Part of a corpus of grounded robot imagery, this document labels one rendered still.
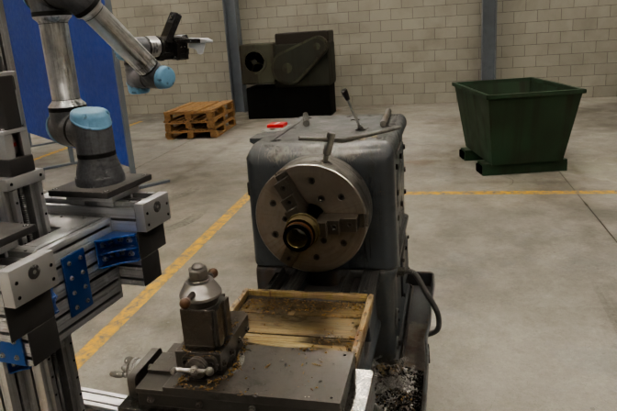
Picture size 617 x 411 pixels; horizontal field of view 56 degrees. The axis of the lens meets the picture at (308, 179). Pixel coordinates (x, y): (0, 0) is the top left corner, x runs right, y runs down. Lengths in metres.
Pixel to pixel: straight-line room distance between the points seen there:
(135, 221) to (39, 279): 0.42
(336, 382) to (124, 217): 0.97
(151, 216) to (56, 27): 0.64
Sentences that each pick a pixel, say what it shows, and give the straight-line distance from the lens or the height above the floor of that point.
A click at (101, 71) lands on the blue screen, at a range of 6.78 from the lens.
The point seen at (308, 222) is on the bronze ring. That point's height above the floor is 1.11.
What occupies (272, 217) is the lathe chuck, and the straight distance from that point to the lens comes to 1.63.
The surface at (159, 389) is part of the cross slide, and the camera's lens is 1.18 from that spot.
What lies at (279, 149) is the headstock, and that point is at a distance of 1.75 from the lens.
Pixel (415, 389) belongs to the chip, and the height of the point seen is 0.55.
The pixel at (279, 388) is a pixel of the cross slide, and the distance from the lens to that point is 1.11.
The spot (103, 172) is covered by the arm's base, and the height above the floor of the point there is 1.20.
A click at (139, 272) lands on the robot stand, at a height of 0.90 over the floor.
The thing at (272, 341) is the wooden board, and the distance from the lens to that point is 1.42.
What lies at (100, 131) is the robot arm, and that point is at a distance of 1.87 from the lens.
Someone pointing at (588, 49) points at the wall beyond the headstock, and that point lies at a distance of 11.74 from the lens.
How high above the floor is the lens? 1.59
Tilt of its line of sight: 15 degrees down
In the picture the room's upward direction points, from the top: 4 degrees counter-clockwise
